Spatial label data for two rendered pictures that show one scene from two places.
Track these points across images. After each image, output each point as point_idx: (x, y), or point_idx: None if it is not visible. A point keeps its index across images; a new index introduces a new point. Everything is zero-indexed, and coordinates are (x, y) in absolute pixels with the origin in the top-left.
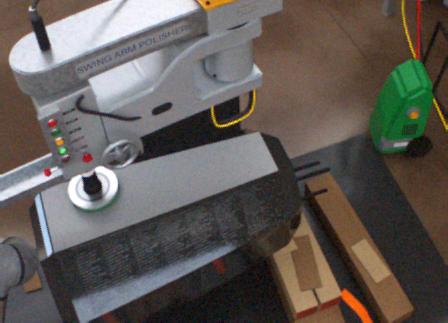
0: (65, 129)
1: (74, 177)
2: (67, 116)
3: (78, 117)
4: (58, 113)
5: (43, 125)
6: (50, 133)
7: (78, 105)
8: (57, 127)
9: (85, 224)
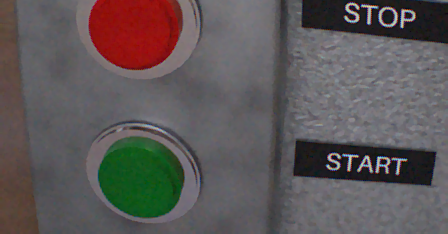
0: (258, 205)
1: None
2: (345, 72)
3: (442, 159)
4: None
5: None
6: (86, 150)
7: None
8: (178, 123)
9: None
